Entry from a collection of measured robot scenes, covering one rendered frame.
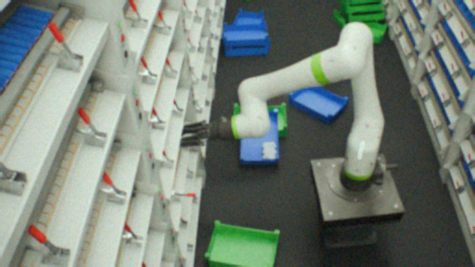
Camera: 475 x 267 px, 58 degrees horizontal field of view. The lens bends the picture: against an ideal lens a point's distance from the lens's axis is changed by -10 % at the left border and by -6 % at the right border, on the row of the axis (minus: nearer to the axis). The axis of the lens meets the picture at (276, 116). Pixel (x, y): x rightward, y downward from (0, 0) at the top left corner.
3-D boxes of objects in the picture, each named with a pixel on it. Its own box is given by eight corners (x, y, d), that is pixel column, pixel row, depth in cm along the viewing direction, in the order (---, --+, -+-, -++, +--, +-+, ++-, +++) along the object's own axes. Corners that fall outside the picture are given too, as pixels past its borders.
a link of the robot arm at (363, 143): (377, 158, 196) (383, 125, 184) (370, 184, 185) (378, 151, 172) (347, 151, 199) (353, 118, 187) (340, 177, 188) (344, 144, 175)
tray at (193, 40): (203, 14, 244) (210, -7, 236) (189, 83, 200) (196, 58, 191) (168, 5, 240) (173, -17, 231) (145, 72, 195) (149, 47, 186)
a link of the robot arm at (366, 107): (387, 124, 201) (373, 16, 170) (381, 149, 189) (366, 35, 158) (359, 124, 206) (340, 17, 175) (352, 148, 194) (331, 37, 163)
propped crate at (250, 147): (278, 164, 247) (278, 158, 240) (240, 164, 247) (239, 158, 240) (277, 115, 262) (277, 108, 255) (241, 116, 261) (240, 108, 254)
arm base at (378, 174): (391, 161, 203) (393, 151, 199) (402, 185, 192) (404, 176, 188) (335, 169, 200) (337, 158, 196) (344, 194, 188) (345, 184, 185)
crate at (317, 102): (347, 107, 282) (348, 97, 277) (329, 125, 270) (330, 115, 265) (307, 87, 295) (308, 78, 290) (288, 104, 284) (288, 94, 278)
